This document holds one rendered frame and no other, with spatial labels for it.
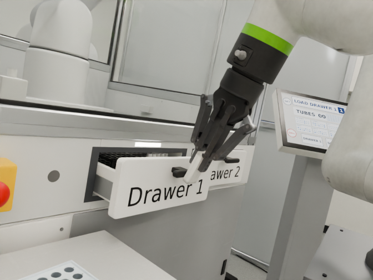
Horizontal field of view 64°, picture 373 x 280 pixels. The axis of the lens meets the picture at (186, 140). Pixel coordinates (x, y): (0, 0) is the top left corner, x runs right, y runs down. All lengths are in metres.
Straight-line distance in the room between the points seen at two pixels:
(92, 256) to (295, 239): 1.11
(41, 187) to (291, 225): 1.16
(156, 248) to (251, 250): 1.63
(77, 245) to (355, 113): 0.67
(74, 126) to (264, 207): 1.88
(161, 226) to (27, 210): 0.37
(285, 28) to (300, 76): 1.73
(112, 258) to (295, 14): 0.49
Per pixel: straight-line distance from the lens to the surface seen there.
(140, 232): 0.77
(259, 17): 0.52
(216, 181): 0.93
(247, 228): 2.39
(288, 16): 0.51
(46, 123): 0.55
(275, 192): 2.26
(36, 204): 0.58
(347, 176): 0.78
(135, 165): 0.55
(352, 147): 0.79
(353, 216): 3.50
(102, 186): 0.61
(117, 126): 0.62
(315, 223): 1.53
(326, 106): 1.50
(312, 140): 1.33
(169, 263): 0.93
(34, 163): 0.55
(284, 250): 1.53
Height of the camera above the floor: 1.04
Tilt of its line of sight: 6 degrees down
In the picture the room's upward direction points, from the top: 11 degrees clockwise
